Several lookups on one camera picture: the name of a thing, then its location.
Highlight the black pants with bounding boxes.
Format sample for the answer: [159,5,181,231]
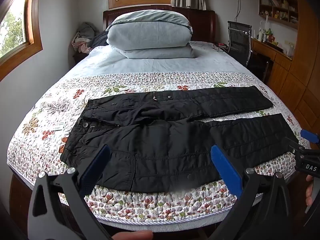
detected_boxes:
[60,86,296,193]

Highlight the person's right hand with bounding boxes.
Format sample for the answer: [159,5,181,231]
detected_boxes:
[306,175,313,206]

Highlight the person's left hand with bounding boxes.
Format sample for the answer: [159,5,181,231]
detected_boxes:
[112,230,153,240]

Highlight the wooden desk cabinet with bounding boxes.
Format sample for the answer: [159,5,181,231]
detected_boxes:
[253,40,319,133]

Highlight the white label on bedspread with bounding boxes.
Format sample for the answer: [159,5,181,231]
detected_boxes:
[45,123,63,131]

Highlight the floral quilted bedspread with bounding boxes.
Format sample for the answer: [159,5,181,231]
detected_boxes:
[7,72,309,226]

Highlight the black mesh office chair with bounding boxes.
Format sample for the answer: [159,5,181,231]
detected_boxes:
[227,21,252,67]

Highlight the pile of clothes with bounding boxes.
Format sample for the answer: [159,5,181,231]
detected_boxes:
[71,22,108,54]

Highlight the folded grey-blue duvet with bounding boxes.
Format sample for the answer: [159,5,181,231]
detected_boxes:
[106,9,195,59]

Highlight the wooden side window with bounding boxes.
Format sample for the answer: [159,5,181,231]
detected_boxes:
[1,0,43,80]

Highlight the dark wooden headboard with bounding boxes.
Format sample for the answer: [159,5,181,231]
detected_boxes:
[103,4,216,43]

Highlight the wooden wall shelf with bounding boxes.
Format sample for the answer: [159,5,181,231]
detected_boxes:
[258,0,299,29]

